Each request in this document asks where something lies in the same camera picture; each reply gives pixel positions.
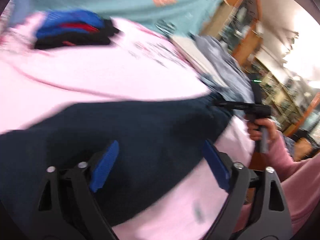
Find wooden shelf cabinet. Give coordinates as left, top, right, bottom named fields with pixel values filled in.
left=214, top=0, right=309, bottom=137

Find cream folded cloth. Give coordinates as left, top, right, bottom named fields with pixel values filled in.
left=170, top=35, right=215, bottom=75

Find dark navy pants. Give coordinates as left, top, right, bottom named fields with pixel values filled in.
left=1, top=93, right=233, bottom=228

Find pink floral bed sheet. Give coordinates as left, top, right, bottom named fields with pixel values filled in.
left=1, top=14, right=253, bottom=239

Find grey clothes pile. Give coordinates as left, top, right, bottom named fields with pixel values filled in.
left=194, top=35, right=254, bottom=103

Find person's right hand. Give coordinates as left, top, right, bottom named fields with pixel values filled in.
left=247, top=118, right=279, bottom=150

